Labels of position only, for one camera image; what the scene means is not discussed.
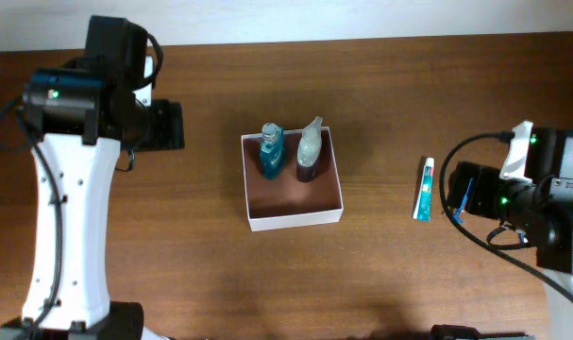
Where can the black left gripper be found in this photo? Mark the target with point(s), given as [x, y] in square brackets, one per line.
[171, 136]

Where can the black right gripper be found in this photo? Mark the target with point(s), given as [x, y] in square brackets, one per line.
[484, 177]

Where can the teal mouthwash bottle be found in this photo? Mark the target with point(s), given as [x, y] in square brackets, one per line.
[272, 150]

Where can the purple spray bottle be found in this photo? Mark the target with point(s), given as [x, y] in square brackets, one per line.
[308, 150]

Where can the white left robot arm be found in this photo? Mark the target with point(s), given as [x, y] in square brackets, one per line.
[77, 122]

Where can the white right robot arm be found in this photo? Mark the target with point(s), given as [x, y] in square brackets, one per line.
[530, 214]

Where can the blue disposable razor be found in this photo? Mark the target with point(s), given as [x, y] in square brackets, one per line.
[459, 211]

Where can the teal toothpaste tube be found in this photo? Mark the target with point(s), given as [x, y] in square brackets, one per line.
[422, 206]

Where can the white cardboard box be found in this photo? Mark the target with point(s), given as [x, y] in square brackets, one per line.
[284, 201]

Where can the black base at bottom edge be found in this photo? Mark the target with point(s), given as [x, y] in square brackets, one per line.
[455, 332]

